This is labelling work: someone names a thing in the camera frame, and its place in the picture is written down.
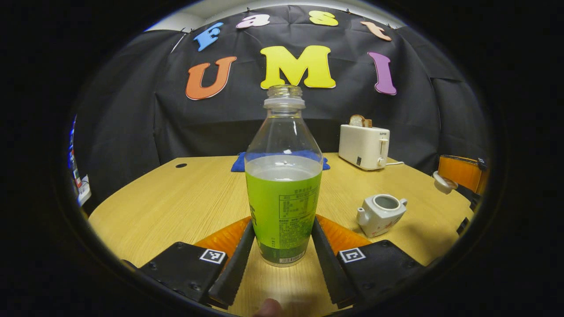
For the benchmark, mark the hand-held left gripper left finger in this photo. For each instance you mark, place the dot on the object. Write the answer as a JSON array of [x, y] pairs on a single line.
[[231, 273]]

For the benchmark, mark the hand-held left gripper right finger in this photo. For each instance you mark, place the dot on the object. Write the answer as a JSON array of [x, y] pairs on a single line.
[[332, 273]]

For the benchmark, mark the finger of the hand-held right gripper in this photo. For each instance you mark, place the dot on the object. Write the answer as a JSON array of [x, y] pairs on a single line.
[[462, 171]]

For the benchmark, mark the white ceramic teacup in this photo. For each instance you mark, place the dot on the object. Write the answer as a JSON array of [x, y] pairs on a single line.
[[379, 218]]

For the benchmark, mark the green label water bottle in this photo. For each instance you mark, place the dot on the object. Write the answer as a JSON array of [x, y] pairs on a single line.
[[282, 198]]

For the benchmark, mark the white toaster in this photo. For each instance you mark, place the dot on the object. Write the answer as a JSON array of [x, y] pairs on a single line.
[[359, 147]]

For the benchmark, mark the blue towel cloth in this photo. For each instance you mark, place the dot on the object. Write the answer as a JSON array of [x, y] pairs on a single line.
[[238, 164]]

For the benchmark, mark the white side table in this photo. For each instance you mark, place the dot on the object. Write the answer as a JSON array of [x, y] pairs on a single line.
[[85, 191]]

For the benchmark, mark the black backdrop cloth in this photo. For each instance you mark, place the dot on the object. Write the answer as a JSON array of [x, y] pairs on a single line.
[[132, 110]]

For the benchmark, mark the computer monitor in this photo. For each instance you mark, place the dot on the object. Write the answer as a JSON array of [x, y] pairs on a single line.
[[71, 136]]

